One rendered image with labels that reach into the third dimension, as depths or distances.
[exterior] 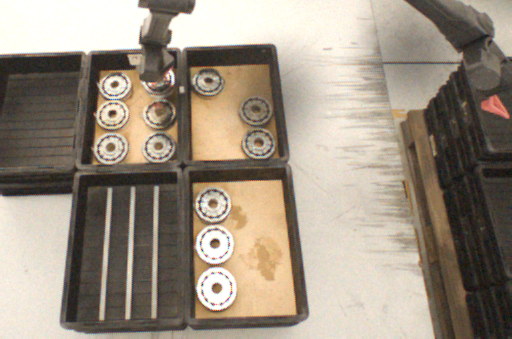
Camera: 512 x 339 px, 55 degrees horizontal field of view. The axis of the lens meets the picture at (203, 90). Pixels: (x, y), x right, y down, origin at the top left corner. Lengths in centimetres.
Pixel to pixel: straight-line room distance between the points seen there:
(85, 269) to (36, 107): 54
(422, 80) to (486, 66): 163
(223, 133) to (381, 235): 56
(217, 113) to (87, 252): 56
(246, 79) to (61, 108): 60
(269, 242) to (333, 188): 33
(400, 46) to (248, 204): 165
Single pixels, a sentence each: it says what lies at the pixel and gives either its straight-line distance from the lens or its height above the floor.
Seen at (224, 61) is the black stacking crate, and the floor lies 86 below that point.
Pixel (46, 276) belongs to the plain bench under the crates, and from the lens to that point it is 162.
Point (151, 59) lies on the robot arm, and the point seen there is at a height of 112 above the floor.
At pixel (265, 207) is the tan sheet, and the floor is 83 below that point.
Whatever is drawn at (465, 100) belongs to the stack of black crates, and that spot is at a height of 53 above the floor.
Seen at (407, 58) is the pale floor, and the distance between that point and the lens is 283.
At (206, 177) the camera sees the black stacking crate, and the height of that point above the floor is 87.
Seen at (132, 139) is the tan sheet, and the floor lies 83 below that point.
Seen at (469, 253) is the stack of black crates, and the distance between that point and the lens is 220.
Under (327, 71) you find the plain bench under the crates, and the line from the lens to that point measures 182.
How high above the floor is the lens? 222
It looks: 61 degrees down
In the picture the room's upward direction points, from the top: 3 degrees counter-clockwise
